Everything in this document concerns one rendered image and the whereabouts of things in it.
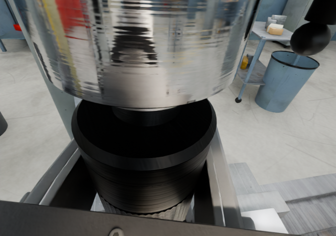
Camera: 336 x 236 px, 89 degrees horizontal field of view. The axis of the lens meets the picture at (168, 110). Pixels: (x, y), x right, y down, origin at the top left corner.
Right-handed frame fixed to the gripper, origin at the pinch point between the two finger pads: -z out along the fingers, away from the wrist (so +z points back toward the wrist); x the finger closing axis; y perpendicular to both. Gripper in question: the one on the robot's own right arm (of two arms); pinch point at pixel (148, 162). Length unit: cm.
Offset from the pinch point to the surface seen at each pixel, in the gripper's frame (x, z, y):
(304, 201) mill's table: -35, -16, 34
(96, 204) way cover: 15.5, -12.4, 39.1
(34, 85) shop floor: 184, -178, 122
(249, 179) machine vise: -18.3, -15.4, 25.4
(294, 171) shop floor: -113, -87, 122
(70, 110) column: 27.9, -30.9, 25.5
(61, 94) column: 28.5, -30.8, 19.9
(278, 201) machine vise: -19.9, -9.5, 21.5
